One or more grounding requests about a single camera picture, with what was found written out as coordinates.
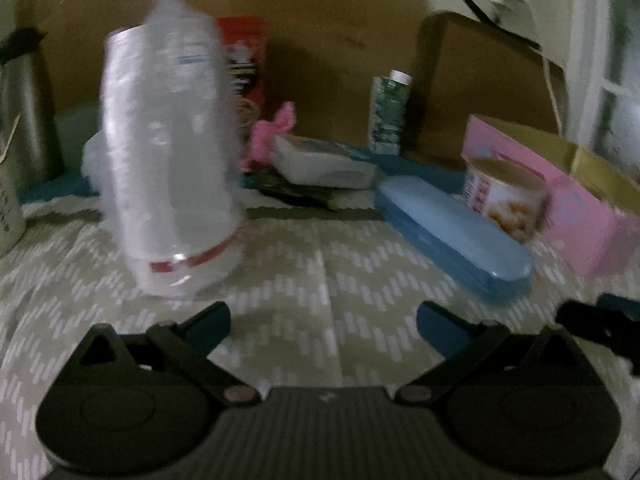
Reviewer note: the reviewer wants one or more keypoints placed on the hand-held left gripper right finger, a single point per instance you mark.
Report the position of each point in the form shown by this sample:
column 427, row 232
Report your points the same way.
column 440, row 327

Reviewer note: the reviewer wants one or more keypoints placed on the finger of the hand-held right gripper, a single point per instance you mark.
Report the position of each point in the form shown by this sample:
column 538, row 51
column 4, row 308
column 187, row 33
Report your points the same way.
column 595, row 322

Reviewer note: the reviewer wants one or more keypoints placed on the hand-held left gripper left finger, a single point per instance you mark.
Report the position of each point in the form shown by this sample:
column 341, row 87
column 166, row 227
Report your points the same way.
column 207, row 327

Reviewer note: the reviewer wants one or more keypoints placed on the pink cardboard box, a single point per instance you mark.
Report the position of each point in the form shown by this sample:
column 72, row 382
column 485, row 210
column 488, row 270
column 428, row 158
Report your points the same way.
column 585, row 210

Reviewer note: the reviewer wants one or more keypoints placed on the clear sleeve of plastic cups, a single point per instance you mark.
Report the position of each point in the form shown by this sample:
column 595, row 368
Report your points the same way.
column 165, row 160

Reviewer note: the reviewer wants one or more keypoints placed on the pink soft toy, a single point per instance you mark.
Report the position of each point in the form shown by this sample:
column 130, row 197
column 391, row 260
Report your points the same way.
column 267, row 135

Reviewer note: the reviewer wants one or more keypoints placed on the blue plastic case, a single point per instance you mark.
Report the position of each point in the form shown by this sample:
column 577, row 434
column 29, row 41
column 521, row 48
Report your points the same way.
column 450, row 230

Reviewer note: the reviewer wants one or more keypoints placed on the chevron patterned tablecloth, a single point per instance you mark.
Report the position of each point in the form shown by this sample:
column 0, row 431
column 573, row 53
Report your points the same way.
column 325, row 270

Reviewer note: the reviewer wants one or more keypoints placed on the round cookie tin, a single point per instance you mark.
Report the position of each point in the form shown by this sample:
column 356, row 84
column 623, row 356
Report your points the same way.
column 505, row 195

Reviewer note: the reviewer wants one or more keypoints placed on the dark flat packet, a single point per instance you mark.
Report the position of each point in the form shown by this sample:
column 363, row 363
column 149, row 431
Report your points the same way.
column 300, row 195

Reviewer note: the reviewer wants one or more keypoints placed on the wet wipes pack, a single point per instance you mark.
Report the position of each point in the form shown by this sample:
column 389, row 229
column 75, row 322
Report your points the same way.
column 325, row 162

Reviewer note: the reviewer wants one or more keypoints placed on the teal mat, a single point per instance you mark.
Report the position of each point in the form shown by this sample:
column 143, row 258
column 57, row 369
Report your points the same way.
column 50, row 187

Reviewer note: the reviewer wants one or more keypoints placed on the green white carton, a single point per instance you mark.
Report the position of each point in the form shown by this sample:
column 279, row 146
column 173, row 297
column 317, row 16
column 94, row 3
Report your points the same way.
column 387, row 110

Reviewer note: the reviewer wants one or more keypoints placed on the brown cardboard box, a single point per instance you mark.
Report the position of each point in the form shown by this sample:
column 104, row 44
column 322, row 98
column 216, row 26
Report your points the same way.
column 475, row 85

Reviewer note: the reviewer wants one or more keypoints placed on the red snack bag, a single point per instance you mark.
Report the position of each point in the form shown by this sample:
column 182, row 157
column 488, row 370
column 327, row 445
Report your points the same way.
column 245, row 60

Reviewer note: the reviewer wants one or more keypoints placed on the steel thermos flask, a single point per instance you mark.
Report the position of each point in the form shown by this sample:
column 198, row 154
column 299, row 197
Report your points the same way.
column 30, row 110

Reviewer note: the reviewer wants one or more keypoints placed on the black tape strip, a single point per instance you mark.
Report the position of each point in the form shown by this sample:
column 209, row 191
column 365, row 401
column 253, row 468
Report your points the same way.
column 480, row 10

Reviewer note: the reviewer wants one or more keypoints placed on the large cardboard sheet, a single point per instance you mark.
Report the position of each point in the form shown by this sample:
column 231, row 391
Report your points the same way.
column 325, row 20

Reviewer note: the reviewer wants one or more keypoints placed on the window frame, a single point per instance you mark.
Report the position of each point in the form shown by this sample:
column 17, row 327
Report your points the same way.
column 592, row 60

